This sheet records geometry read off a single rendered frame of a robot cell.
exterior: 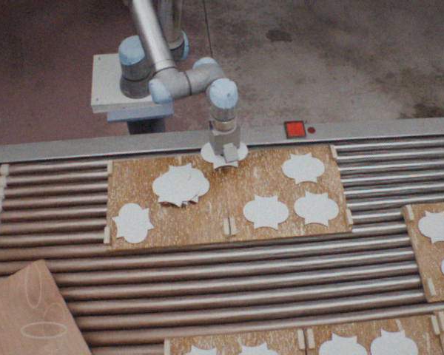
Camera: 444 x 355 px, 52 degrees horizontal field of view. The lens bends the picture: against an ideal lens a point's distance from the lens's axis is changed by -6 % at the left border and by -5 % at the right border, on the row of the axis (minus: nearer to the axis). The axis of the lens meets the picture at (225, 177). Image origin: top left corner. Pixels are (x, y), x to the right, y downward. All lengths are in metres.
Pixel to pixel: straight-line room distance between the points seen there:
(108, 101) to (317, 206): 0.92
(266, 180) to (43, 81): 2.20
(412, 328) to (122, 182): 1.07
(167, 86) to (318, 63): 2.19
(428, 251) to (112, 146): 1.19
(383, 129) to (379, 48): 1.81
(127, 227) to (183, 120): 1.54
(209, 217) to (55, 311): 0.58
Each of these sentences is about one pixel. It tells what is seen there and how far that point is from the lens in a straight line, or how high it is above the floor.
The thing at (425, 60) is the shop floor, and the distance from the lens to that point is 3.73.
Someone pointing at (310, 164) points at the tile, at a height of 0.95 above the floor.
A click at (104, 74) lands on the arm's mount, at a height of 0.93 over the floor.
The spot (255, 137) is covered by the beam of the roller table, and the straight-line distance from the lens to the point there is 1.81.
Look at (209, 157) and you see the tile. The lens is 1.55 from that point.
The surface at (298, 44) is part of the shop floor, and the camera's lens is 3.57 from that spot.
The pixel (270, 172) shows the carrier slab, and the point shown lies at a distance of 1.70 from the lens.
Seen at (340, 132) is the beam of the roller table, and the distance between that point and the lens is 1.87.
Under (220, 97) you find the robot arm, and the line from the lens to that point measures 1.31.
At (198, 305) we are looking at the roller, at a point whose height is 0.91.
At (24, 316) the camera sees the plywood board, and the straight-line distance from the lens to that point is 1.48.
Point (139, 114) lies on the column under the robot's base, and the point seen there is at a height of 0.87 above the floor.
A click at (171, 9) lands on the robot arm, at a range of 1.68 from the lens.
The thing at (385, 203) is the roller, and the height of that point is 0.92.
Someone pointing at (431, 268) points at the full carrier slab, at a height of 0.94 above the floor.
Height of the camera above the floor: 2.36
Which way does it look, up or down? 58 degrees down
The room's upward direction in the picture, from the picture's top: straight up
